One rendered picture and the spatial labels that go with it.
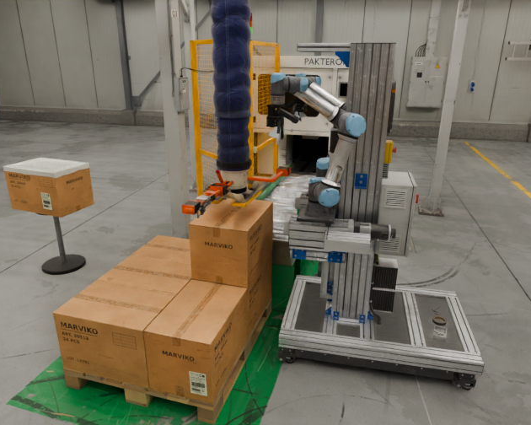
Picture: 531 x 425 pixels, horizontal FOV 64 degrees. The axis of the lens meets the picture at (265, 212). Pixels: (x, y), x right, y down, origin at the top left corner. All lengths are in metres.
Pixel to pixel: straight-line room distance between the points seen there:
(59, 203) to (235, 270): 1.89
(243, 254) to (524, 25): 10.57
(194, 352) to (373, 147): 1.57
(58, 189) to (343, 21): 9.19
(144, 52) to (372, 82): 11.02
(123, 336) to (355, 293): 1.51
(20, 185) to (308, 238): 2.72
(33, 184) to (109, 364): 2.00
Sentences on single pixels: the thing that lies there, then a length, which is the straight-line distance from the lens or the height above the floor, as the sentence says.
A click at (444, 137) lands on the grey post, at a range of 5.85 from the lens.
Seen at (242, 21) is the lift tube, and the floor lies 2.14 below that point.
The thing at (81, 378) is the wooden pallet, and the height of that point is 0.07.
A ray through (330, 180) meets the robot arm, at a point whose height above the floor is 1.30.
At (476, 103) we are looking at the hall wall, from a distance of 12.19.
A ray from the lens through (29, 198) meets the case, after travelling 4.31.
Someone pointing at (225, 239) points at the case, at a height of 0.87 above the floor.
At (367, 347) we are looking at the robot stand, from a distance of 2.88.
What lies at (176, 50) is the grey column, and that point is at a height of 2.00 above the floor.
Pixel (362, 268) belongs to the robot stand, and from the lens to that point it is 2.92.
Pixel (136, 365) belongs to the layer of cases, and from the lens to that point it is 2.66.
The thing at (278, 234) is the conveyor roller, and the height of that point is 0.55.
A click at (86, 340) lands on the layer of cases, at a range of 2.77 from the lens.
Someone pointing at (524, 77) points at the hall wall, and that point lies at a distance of 12.42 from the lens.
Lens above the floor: 1.95
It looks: 20 degrees down
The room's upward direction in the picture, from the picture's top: straight up
